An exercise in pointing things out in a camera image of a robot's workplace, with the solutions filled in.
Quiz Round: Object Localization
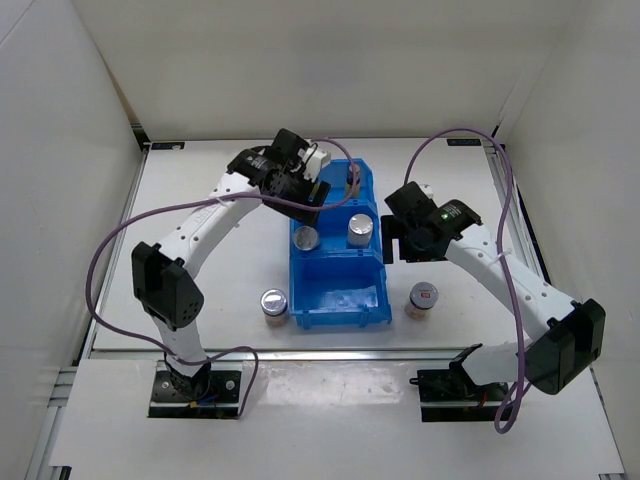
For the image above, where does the blue-label silver-lid shaker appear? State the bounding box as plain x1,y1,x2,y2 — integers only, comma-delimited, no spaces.
347,213,374,249
293,225,320,252

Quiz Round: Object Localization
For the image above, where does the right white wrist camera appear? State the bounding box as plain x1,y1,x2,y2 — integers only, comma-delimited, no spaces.
419,184,434,199

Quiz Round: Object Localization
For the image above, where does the blue three-compartment plastic bin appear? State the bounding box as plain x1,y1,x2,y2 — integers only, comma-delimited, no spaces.
289,158,392,330

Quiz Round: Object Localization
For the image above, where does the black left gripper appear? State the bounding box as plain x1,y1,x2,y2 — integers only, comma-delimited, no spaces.
264,169,330,228

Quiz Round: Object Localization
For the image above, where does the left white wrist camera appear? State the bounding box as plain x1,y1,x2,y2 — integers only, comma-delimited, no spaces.
302,143,331,182

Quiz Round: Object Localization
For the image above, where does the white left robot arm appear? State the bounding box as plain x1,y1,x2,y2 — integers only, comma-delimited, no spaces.
131,129,331,401

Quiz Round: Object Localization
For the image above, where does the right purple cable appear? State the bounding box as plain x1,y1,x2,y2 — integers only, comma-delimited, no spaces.
402,128,531,435

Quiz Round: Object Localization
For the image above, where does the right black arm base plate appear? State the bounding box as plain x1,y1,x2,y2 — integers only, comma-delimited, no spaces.
409,359,508,423

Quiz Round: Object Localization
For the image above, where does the yellow-label small brown bottle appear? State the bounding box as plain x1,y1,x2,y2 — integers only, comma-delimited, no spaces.
345,163,361,199

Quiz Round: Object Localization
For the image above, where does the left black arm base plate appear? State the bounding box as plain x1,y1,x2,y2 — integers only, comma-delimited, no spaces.
147,362,243,420

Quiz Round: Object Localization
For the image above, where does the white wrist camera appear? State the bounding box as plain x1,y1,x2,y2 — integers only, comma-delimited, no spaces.
302,143,331,182
419,184,434,199

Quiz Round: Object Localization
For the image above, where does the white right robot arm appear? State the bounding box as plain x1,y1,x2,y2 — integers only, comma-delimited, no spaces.
381,182,606,400

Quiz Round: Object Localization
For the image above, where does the white-lid spice jar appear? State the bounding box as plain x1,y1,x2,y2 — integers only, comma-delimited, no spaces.
404,282,439,320
260,288,289,328

